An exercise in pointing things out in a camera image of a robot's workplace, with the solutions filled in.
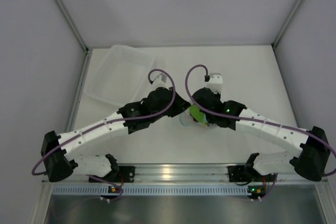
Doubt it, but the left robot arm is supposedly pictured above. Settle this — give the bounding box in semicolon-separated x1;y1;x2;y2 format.
41;88;190;182

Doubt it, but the slotted grey cable duct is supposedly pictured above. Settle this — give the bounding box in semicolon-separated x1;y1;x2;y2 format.
52;185;253;196

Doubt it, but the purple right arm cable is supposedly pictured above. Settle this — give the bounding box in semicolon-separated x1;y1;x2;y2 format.
185;63;336;201

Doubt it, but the aluminium mounting rail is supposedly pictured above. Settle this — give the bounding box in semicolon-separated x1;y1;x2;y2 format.
41;163;328;183

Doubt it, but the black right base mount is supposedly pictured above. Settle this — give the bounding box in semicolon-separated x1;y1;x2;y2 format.
227;165;254;185

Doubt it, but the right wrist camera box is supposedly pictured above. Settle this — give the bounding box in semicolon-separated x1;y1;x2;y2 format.
205;73;223;94

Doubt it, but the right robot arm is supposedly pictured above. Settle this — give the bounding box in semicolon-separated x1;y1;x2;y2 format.
192;88;331;182

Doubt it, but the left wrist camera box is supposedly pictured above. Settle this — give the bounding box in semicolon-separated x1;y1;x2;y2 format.
152;73;168;90

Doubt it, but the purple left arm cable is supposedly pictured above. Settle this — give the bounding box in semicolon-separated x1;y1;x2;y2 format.
31;69;176;201

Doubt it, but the fake green vegetable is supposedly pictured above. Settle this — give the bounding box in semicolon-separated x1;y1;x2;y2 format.
189;104;207;125

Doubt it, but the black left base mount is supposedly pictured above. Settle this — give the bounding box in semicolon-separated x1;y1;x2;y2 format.
89;165;135;184

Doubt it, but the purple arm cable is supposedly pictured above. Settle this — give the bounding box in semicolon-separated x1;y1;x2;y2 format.
31;69;176;201
185;63;336;201

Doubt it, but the clear zip top bag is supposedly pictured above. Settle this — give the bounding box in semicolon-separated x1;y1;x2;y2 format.
179;104;217;129

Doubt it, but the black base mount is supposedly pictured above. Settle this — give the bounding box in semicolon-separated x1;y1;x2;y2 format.
89;165;135;184
227;165;254;185

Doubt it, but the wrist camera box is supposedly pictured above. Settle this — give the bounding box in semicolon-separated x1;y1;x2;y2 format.
152;73;168;90
205;73;223;94

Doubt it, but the white perforated plastic basket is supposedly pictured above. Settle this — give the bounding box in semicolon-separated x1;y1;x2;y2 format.
84;45;155;107

